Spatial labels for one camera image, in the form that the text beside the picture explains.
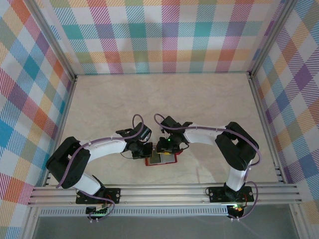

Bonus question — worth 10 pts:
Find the red card holder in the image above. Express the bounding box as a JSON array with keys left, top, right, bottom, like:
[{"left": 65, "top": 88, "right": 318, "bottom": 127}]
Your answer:
[{"left": 145, "top": 149, "right": 184, "bottom": 167}]

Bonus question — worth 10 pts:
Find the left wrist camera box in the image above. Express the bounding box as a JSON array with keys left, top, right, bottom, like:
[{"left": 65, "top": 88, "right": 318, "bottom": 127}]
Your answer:
[{"left": 136, "top": 123, "right": 153, "bottom": 142}]

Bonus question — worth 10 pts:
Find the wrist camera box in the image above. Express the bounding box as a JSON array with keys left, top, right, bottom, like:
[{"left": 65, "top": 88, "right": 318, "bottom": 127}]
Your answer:
[
  {"left": 160, "top": 116, "right": 182, "bottom": 138},
  {"left": 136, "top": 123, "right": 153, "bottom": 142}
]

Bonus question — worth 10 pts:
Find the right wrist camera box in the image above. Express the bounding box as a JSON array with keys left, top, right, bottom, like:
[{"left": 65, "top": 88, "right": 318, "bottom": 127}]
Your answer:
[{"left": 160, "top": 116, "right": 182, "bottom": 138}]

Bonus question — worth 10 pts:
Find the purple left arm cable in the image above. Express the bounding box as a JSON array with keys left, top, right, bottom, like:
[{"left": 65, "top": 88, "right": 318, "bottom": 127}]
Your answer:
[{"left": 56, "top": 114, "right": 145, "bottom": 224}]

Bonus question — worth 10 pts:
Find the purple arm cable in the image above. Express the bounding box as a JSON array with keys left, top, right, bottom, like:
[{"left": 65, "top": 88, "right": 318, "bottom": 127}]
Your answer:
[
  {"left": 56, "top": 114, "right": 145, "bottom": 224},
  {"left": 154, "top": 113, "right": 262, "bottom": 222}
]

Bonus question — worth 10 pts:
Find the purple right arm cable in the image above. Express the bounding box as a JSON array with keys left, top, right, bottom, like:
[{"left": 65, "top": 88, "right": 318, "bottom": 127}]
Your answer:
[{"left": 154, "top": 113, "right": 262, "bottom": 222}]

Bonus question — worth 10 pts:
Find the aluminium mounting rail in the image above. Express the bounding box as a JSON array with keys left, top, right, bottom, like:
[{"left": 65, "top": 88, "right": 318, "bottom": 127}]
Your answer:
[{"left": 26, "top": 183, "right": 304, "bottom": 207}]

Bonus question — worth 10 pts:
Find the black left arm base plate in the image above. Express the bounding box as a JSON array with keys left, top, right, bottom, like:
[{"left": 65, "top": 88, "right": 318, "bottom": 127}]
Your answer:
[{"left": 75, "top": 188, "right": 122, "bottom": 205}]

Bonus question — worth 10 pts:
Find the slotted grey cable duct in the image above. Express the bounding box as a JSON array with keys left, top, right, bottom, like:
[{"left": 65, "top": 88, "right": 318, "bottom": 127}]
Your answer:
[{"left": 39, "top": 208, "right": 229, "bottom": 217}]

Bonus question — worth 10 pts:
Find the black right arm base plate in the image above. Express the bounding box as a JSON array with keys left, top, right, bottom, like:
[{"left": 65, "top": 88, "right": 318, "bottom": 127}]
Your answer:
[{"left": 208, "top": 186, "right": 255, "bottom": 203}]

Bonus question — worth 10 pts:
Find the aluminium table side rail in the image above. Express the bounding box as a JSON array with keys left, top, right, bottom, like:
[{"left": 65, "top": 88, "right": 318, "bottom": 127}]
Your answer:
[
  {"left": 248, "top": 71, "right": 287, "bottom": 185},
  {"left": 42, "top": 74, "right": 78, "bottom": 187}
]

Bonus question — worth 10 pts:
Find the aluminium frame post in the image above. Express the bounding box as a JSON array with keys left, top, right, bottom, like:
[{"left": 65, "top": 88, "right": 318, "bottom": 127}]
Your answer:
[
  {"left": 29, "top": 0, "right": 77, "bottom": 83},
  {"left": 248, "top": 0, "right": 300, "bottom": 78}
]

